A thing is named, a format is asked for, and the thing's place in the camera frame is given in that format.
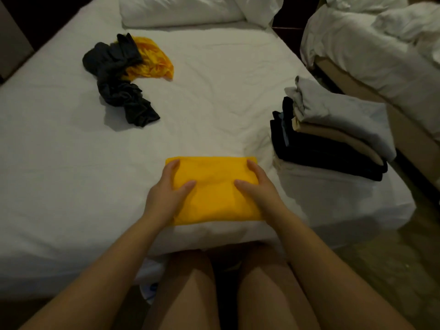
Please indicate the person's right hand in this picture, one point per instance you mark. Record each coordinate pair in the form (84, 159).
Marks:
(263, 199)

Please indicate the person's left hand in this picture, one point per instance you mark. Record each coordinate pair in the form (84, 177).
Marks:
(161, 199)

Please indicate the person's left thumb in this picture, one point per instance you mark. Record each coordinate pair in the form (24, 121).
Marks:
(187, 189)

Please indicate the person's right thumb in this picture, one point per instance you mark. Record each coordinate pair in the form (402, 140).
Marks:
(243, 188)

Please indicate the yellow cloth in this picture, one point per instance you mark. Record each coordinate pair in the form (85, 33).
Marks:
(215, 199)

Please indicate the person's left forearm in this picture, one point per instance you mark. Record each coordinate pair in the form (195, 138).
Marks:
(103, 271)

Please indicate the person's right forearm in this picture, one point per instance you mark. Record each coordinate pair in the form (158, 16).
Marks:
(326, 278)

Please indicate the blue folded garment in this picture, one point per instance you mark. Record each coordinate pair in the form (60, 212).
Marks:
(284, 127)

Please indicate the black folded garment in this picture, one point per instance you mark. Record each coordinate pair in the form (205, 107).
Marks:
(319, 154)

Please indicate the bed with white sheet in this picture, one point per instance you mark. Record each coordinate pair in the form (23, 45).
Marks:
(206, 99)

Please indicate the white blue printed bag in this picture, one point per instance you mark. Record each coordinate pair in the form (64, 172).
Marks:
(151, 286)

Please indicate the person's left leg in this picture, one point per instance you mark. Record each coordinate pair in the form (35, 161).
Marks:
(185, 295)

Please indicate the person's leg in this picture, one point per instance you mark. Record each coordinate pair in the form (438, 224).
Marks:
(185, 295)
(268, 295)

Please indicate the person's right leg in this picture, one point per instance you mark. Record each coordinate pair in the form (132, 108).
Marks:
(268, 295)

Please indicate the beige folded garment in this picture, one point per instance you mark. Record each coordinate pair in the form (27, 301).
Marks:
(340, 138)

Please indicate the grey folded garment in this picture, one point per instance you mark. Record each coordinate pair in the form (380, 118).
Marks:
(343, 115)

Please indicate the black crumpled garment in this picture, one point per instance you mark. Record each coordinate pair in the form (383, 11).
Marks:
(113, 78)

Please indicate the yellow crumpled garment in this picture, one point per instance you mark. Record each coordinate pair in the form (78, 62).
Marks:
(153, 60)

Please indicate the bed with beige base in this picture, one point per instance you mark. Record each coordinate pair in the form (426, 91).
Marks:
(412, 140)

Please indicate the dark wooden nightstand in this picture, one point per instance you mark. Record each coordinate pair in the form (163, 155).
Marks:
(292, 17)

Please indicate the large white pillow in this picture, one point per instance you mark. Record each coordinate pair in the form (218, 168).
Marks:
(178, 10)

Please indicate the white crumpled duvet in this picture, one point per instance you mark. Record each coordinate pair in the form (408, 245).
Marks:
(371, 48)

